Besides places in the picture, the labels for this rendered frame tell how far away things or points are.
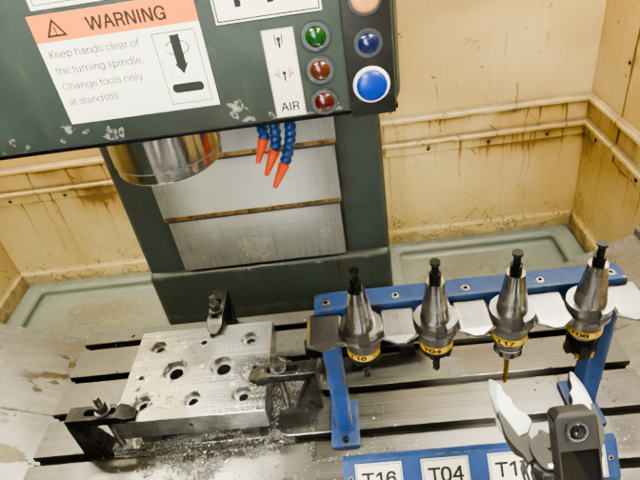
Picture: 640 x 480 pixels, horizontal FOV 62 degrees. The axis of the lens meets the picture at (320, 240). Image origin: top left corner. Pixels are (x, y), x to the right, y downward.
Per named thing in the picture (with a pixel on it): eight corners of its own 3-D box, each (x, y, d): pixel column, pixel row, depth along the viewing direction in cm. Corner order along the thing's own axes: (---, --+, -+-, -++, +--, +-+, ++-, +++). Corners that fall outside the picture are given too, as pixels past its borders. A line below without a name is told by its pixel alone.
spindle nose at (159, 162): (221, 128, 87) (201, 54, 80) (228, 172, 74) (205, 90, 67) (123, 149, 86) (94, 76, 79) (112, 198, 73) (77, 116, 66)
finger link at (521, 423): (470, 409, 75) (516, 464, 68) (472, 383, 71) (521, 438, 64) (489, 399, 76) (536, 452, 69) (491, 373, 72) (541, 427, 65)
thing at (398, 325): (420, 343, 76) (419, 339, 76) (383, 347, 77) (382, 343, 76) (412, 309, 82) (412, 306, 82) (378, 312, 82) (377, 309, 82)
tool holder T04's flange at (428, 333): (450, 310, 82) (450, 297, 81) (463, 338, 77) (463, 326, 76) (410, 317, 82) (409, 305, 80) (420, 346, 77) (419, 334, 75)
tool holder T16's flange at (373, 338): (378, 317, 83) (377, 306, 81) (387, 346, 78) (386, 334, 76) (338, 324, 83) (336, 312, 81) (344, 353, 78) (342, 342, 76)
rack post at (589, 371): (607, 426, 95) (643, 305, 78) (575, 429, 96) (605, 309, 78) (584, 381, 103) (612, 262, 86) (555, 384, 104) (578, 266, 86)
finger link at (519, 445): (487, 422, 68) (536, 481, 62) (488, 415, 67) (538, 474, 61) (516, 406, 69) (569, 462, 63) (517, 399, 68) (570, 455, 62)
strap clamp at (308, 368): (323, 408, 107) (312, 357, 98) (258, 413, 107) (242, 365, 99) (323, 394, 109) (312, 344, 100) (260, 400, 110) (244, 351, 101)
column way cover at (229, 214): (350, 255, 145) (326, 68, 114) (180, 274, 148) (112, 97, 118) (350, 245, 149) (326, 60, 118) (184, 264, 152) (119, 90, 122)
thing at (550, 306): (577, 328, 75) (578, 323, 74) (539, 331, 75) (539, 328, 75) (559, 293, 80) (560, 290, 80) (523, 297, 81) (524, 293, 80)
